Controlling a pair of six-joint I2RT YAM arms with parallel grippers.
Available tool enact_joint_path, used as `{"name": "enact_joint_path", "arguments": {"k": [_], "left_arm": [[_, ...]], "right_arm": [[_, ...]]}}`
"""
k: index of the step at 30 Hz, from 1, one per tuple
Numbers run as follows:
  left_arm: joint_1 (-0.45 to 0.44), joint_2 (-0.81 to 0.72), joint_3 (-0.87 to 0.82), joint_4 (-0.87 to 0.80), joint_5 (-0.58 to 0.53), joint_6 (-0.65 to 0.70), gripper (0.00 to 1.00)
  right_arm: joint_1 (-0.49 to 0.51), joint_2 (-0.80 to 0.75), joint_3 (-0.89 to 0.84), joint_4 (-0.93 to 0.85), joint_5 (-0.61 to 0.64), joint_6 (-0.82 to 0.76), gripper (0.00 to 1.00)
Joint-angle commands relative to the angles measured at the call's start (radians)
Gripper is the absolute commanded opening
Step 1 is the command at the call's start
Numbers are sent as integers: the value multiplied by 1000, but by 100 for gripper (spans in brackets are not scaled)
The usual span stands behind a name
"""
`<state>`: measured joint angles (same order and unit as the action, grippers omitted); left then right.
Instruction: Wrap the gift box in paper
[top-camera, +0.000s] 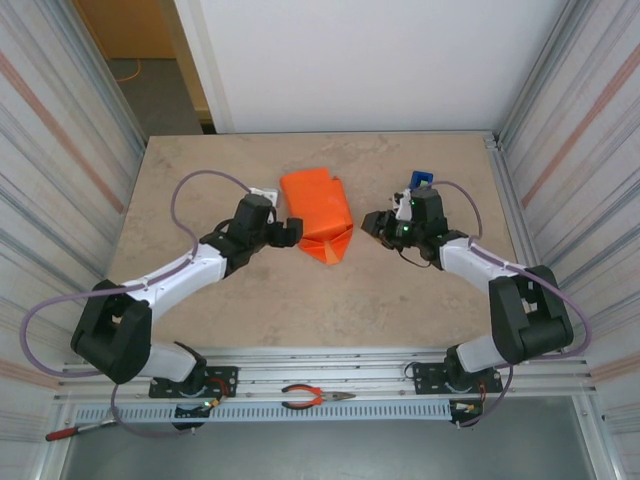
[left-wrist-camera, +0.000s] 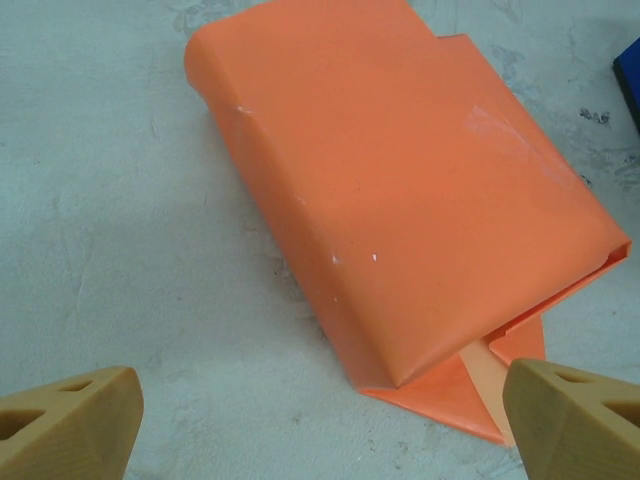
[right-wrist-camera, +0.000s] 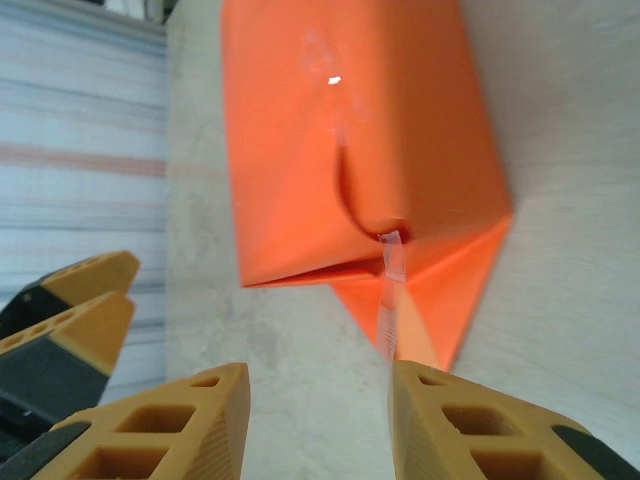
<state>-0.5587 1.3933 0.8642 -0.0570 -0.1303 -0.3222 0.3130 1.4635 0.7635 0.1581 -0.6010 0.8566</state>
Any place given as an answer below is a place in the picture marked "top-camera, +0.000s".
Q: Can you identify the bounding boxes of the orange wrapping paper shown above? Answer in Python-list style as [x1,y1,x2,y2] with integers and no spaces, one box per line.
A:
[278,167,354,267]

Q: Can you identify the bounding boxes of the brown wooden door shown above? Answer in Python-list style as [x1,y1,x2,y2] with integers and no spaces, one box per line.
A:
[74,0,177,60]

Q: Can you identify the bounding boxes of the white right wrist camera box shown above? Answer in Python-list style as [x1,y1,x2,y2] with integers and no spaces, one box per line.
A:
[393,189,415,221]

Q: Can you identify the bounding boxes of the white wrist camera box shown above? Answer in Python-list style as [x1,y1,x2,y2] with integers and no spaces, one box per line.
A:
[393,189,415,221]
[248,186,279,207]

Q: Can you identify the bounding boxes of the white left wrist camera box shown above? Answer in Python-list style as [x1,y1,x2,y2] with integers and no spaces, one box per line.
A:
[248,186,279,207]

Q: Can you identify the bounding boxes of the aluminium side rail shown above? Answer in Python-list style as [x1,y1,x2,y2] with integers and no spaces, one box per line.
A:
[483,130,569,356]

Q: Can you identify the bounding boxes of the aluminium mounting rail frame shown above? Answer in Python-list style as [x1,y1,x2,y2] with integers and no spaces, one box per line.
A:
[58,347,599,401]

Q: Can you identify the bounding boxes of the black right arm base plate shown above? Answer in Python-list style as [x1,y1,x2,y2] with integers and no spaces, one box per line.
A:
[412,362,503,396]

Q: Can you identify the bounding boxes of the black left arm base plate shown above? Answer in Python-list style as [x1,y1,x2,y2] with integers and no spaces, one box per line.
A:
[148,366,239,400]

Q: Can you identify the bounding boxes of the orange-handled pliers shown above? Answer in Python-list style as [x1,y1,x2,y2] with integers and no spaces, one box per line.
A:
[280,383,357,410]

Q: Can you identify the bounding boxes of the grey slotted cable duct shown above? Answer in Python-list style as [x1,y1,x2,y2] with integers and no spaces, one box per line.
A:
[73,401,454,424]

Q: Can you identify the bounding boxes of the white door frame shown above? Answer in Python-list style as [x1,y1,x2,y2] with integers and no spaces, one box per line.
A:
[172,0,236,135]

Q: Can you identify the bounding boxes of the orange floor cable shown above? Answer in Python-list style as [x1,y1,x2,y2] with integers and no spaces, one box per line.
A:
[117,58,144,84]

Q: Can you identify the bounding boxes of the red-handled screwdriver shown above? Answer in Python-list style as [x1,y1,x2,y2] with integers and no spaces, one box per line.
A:
[44,419,119,443]

